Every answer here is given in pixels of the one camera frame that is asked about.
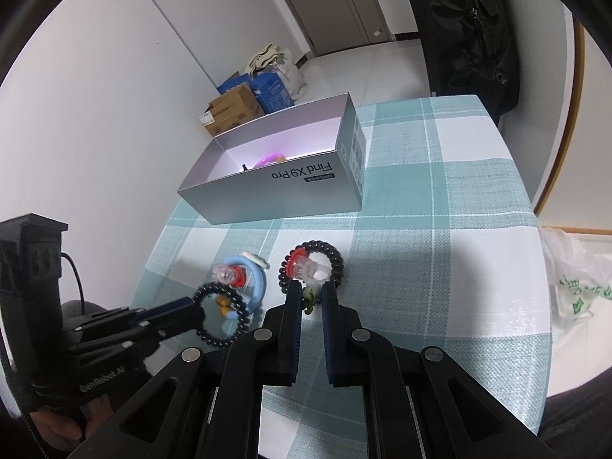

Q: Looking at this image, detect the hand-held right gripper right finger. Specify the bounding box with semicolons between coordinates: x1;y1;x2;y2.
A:
320;281;548;459

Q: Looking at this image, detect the clear ring with red top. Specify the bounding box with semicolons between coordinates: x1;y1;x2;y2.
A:
285;247;330;284
213;263;249;290

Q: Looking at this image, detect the dark clothing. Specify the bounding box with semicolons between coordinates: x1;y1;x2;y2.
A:
535;385;612;459

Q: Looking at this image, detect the brown cardboard box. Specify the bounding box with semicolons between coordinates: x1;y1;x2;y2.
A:
200;83;265;137

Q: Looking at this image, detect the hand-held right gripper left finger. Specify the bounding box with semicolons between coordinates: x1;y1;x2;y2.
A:
67;281;307;459

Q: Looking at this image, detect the grey door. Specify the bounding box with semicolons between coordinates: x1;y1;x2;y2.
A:
260;0;397;57

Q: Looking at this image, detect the white wood-trimmed panel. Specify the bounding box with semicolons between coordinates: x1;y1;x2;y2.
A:
531;19;612;237

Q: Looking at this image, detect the black backpack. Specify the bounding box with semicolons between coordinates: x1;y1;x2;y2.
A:
411;0;522;118

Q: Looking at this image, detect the grey cardboard box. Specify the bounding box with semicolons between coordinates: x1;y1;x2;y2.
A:
177;92;368;225

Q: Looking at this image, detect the person's left hand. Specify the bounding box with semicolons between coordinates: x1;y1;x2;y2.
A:
26;400;116;454

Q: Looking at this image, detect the large blue box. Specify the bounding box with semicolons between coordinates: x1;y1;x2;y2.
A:
249;69;295;112

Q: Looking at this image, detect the beige cloth bag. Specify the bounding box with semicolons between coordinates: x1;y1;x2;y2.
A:
246;43;288;75

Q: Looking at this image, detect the black bead bracelet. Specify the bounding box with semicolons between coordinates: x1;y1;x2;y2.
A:
192;283;252;345
277;241;345;297

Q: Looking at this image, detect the white green-print plastic bag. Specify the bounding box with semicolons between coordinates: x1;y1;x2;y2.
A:
540;227;612;330

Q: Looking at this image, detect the small blue box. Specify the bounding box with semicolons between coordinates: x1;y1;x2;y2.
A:
216;72;252;95

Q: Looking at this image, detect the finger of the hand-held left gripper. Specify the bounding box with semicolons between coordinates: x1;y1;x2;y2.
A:
138;302;207;347
127;295;197;323

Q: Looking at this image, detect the black cable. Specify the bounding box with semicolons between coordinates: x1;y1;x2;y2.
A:
60;251;84;316

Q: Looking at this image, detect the light blue bangle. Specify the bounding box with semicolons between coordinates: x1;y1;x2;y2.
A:
217;254;269;330

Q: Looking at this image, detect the purple bangle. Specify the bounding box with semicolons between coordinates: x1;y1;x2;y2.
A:
251;152;288;169

